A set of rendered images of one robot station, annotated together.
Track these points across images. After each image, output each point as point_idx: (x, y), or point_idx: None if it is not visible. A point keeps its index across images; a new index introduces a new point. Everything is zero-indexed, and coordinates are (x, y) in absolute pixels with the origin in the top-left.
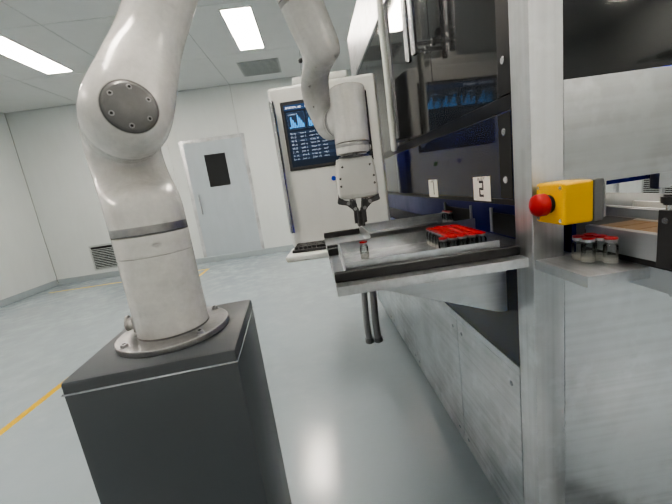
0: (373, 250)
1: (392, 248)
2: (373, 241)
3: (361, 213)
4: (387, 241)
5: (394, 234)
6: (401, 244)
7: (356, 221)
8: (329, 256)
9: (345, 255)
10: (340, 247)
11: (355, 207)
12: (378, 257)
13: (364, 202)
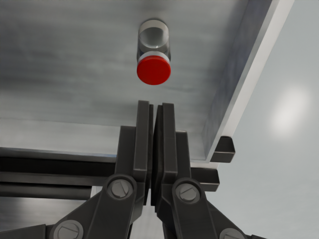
0: (102, 112)
1: (40, 98)
2: (93, 143)
3: (151, 156)
4: (47, 135)
5: (18, 185)
6: (6, 119)
7: (181, 133)
8: (231, 134)
9: (194, 111)
10: (229, 102)
11: (185, 202)
12: (106, 12)
13: (116, 222)
